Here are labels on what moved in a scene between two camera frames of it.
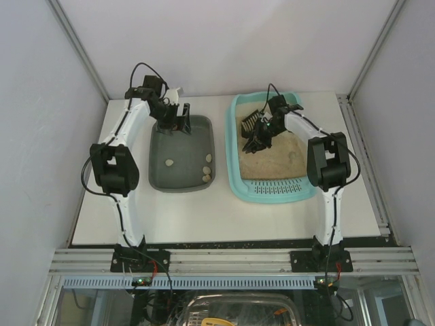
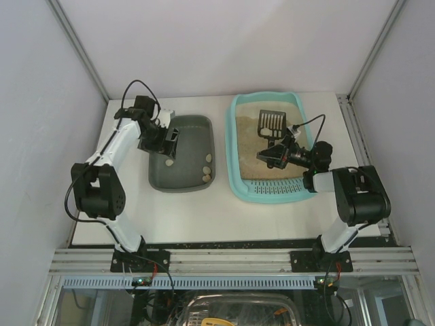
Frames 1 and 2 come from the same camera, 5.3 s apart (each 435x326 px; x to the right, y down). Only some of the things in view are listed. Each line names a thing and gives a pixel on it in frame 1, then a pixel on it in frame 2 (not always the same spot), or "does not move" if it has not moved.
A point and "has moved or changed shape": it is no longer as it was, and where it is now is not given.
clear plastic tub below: x=243 y=310 does not move
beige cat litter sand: x=287 y=157 does not move
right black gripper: x=259 y=134 → x=281 y=157
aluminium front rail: x=98 y=261 does not move
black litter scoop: x=247 y=124 has moved or changed shape
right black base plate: x=321 y=261 does not move
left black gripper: x=173 y=119 → x=166 y=142
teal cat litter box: x=262 y=191 does not move
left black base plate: x=140 y=260 does not move
